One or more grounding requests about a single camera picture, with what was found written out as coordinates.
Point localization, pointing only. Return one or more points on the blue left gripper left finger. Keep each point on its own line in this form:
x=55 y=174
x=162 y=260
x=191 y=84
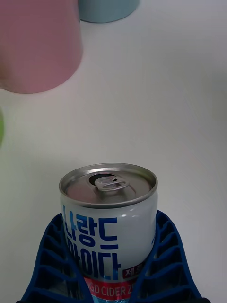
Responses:
x=50 y=265

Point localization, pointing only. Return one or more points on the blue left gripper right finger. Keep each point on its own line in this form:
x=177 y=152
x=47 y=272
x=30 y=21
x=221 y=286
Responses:
x=170 y=265

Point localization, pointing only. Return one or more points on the white can with blue print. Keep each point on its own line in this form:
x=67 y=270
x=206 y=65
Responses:
x=107 y=227

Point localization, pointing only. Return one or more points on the green plastic bin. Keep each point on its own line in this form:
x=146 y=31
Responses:
x=1 y=125

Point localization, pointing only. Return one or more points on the pink plastic bin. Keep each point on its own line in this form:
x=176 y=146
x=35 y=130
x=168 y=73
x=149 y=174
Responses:
x=35 y=45

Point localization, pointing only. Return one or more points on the pale blue plastic bin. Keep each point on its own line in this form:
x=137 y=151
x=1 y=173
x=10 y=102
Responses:
x=106 y=10

